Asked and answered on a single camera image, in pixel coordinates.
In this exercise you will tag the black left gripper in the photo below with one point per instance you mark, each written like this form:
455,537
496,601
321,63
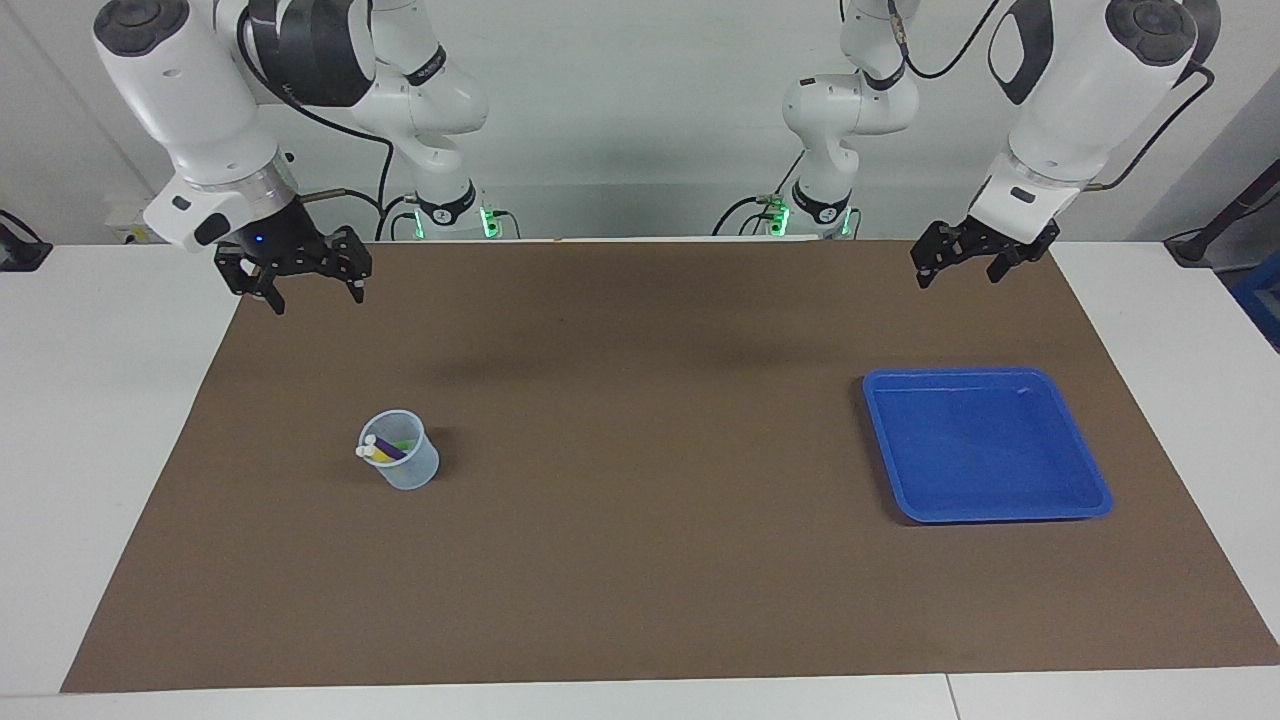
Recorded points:
985,238

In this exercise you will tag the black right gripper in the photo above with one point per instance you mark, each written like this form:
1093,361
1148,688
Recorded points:
280,240

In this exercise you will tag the purple marker pen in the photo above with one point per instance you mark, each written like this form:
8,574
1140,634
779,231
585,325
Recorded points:
385,448

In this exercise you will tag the yellow marker pen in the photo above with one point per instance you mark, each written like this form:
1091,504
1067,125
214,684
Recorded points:
375,453

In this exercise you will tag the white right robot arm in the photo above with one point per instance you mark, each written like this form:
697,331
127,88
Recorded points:
220,110

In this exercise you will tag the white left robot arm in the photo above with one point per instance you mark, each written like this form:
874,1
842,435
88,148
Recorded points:
1080,100

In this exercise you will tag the white power strip box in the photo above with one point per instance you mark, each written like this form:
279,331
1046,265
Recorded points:
128,225

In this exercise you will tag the blue plastic tray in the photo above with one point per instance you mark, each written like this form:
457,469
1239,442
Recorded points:
980,450

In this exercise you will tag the translucent plastic cup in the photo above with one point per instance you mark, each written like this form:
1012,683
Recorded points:
412,472

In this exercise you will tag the black angled stand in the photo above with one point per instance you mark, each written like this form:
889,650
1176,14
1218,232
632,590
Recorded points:
1215,225

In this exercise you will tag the black clamp stand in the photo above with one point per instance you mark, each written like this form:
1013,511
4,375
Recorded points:
20,250

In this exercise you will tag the blue crate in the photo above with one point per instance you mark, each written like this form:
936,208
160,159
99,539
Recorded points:
1260,300

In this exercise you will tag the brown table mat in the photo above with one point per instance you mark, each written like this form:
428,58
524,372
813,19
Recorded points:
640,580

